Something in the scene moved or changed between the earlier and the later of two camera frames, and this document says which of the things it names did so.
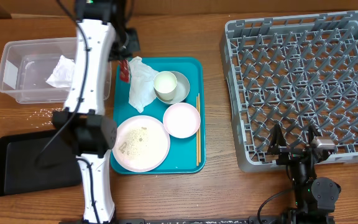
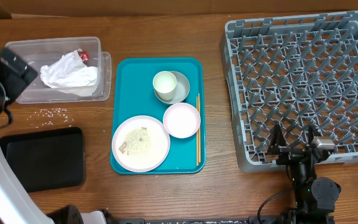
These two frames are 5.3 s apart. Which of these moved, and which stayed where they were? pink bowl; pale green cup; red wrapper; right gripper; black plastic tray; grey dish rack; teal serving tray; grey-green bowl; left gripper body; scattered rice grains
Moved: left gripper body; teal serving tray; red wrapper
Stayed: black plastic tray; right gripper; pale green cup; pink bowl; grey dish rack; scattered rice grains; grey-green bowl
